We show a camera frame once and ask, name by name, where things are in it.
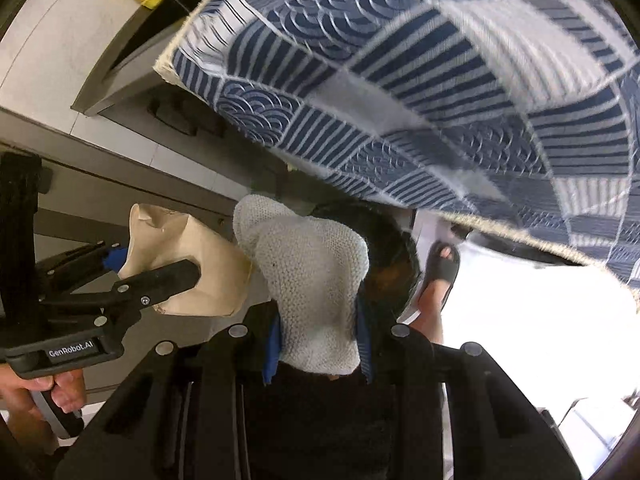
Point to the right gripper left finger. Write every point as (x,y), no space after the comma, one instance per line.
(272,346)

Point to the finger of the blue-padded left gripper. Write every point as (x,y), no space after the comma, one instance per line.
(83,264)
(143,290)

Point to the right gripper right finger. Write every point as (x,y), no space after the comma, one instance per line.
(363,338)

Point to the brown paper cup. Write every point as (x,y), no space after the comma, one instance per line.
(159,236)

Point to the black trash bin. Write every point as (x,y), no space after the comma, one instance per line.
(394,271)

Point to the black kitchen sink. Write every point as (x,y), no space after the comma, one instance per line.
(123,88)

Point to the black sandal foot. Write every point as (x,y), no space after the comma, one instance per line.
(442,268)

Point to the blue white patterned tablecloth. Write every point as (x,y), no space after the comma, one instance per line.
(524,113)

